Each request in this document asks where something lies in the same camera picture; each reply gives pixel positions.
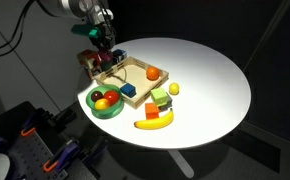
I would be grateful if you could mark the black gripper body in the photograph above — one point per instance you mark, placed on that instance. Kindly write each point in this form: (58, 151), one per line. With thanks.
(103, 39)

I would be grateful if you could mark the pink block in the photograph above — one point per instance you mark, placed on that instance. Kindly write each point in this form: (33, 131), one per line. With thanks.
(106, 55)

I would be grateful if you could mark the blue block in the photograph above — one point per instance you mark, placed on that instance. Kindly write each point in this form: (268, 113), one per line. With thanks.
(127, 90)

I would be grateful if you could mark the lime green block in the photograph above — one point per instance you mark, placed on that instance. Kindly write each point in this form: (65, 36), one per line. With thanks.
(159, 96)

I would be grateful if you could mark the orange block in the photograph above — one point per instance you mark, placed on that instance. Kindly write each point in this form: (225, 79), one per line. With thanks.
(151, 111)

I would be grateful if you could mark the grey block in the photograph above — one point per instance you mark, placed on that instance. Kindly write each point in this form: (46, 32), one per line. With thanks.
(167, 105)

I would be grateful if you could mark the large picture cube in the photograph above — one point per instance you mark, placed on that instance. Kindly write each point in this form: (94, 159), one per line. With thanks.
(86, 61)

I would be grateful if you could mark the wooden tray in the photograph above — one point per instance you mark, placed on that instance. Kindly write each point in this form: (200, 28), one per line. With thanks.
(138, 78)

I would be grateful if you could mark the dark red toy plum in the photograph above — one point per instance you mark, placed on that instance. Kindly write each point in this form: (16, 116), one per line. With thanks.
(96, 96)

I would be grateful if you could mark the toy orange fruit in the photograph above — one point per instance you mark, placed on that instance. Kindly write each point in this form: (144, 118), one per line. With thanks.
(152, 73)

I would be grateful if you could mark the yellow toy peach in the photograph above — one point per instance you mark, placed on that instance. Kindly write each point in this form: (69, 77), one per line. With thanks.
(101, 104)

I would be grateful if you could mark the green plastic bowl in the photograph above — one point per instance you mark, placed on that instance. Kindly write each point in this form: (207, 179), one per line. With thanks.
(108, 112)

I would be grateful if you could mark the yellow toy lemon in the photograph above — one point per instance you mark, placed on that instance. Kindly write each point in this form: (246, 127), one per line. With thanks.
(174, 88)

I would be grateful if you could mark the black clamp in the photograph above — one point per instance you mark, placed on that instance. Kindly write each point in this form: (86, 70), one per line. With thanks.
(64, 117)
(95, 148)

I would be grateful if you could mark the yellow toy banana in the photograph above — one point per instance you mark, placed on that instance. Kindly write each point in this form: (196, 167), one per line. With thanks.
(155, 123)

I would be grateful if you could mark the black mounting plate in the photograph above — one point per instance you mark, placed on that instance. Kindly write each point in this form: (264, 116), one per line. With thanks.
(5, 123)

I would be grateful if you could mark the black perforated breadboard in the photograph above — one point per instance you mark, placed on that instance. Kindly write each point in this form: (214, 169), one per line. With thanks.
(28, 156)

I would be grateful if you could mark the white table leg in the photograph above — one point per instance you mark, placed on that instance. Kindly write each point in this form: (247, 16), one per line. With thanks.
(181, 163)

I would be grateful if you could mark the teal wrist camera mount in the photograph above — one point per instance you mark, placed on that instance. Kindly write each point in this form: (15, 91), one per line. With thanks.
(86, 30)

